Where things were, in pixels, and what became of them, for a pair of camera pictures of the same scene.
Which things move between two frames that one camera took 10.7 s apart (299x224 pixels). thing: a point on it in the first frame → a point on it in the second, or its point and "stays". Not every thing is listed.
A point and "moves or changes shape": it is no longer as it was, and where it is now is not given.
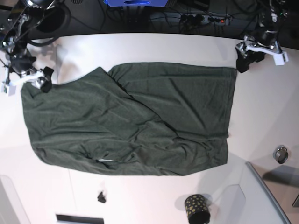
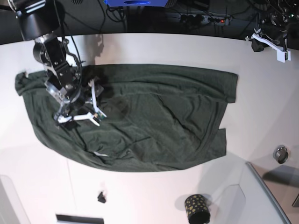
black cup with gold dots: x=197 y=209 stays
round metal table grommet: x=281 y=154 stays
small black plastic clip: x=101 y=199 stays
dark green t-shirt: x=169 y=118 moves or changes shape
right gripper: x=266 y=40 → x=274 y=37
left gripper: x=21 y=70 → x=87 y=108
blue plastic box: x=136 y=3 stays
